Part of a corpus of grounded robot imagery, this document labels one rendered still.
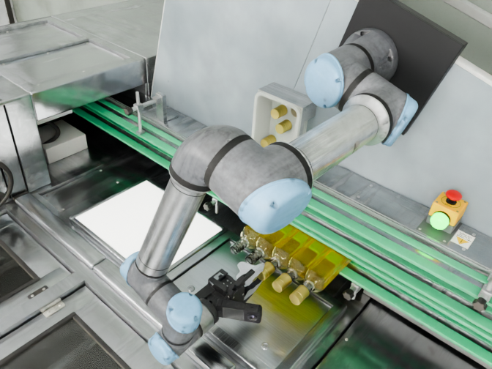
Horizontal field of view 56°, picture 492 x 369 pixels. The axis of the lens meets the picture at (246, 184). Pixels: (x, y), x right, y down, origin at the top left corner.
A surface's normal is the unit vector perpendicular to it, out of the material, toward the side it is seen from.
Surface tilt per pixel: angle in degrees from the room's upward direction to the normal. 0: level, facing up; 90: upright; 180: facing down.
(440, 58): 3
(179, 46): 0
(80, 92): 90
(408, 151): 0
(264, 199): 42
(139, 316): 90
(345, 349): 91
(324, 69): 9
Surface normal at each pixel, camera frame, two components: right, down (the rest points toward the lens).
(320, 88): -0.76, 0.35
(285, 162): 0.37, -0.52
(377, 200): 0.06, -0.80
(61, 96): 0.76, 0.43
